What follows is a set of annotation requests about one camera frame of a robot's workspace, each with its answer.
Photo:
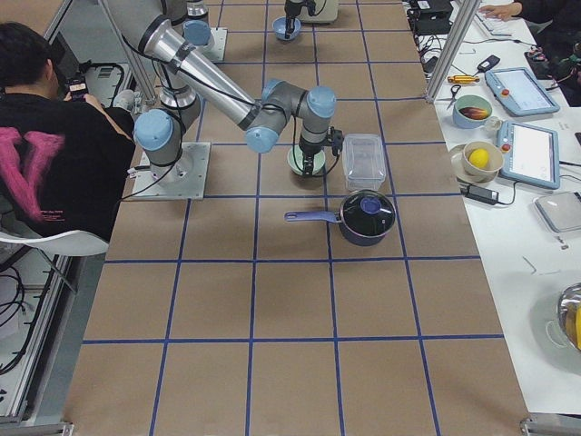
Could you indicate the orange screwdriver handle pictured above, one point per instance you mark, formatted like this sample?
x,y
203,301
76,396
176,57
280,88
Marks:
x,y
463,79

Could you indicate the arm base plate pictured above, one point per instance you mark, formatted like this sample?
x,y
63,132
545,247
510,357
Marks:
x,y
213,45
186,180

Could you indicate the teach pendant tablet far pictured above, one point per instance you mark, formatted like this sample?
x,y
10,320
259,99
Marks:
x,y
519,92

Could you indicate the cream toaster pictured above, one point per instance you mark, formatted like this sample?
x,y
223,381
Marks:
x,y
325,12

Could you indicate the metal bowl with bananas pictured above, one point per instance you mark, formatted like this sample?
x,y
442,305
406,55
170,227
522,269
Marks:
x,y
564,330

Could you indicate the teach pendant tablet near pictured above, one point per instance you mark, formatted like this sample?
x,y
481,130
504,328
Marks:
x,y
530,153

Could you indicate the white chair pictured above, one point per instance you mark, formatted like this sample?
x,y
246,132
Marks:
x,y
70,244

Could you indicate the white lidded box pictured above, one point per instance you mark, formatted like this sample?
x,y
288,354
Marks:
x,y
560,211

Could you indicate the clear plastic container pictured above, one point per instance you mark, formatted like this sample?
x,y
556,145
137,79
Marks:
x,y
363,161

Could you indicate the beige plate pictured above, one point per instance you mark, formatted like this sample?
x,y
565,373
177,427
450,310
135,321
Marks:
x,y
456,158

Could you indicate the teach pendant tablet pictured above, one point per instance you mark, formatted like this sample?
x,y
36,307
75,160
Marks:
x,y
519,92
530,153

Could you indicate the green bowl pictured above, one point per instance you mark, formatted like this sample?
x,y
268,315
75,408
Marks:
x,y
292,163

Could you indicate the scissors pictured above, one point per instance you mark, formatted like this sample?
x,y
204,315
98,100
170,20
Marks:
x,y
454,90

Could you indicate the blue bowl with fruit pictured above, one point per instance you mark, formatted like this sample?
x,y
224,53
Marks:
x,y
471,111

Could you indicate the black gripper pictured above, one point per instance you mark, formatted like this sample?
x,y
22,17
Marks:
x,y
309,149

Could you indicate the aluminium frame post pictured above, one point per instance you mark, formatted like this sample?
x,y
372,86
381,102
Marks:
x,y
467,9

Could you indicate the black power adapter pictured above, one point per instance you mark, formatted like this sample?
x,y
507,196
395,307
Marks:
x,y
480,194

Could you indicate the beige bowl with lemon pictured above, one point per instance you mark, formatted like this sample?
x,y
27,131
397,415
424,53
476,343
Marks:
x,y
482,159

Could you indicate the dark blue saucepan with lid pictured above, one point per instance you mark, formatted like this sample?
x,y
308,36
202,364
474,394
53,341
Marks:
x,y
364,217

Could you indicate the seated person in black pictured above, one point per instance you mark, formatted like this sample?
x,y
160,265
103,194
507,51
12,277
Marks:
x,y
64,160

